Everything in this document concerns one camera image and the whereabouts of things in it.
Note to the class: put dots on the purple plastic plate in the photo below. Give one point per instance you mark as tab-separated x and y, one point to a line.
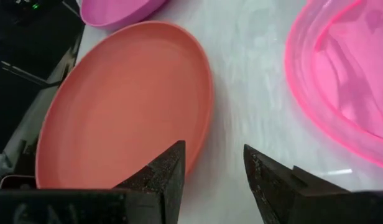
117	11

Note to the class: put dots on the dark rounded flat device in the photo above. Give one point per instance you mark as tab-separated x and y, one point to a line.
15	183

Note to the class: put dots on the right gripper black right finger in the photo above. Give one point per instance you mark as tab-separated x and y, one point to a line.
288	199

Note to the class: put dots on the black device with green light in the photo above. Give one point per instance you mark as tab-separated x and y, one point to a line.
33	9

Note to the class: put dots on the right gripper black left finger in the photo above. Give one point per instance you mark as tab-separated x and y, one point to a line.
154	193

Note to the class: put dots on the translucent pink plastic plate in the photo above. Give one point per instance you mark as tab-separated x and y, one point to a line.
350	71

